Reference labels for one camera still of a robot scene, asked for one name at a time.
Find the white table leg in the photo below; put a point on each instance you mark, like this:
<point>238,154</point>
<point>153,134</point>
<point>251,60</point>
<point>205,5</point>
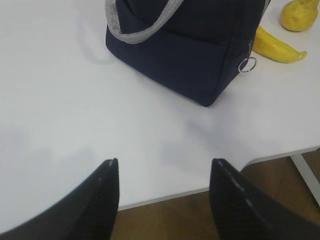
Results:
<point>307,175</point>

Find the yellow pear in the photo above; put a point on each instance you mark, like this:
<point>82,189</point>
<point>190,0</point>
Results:
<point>299,15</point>

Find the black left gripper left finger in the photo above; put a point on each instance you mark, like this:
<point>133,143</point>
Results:
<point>87,213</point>

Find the navy blue lunch bag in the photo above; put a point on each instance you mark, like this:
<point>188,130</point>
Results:
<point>193,47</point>

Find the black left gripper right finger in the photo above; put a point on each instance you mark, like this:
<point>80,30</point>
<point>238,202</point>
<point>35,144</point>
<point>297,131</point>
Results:
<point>242,212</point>

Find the yellow banana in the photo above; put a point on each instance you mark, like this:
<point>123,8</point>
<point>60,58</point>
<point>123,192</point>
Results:
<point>268,46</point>

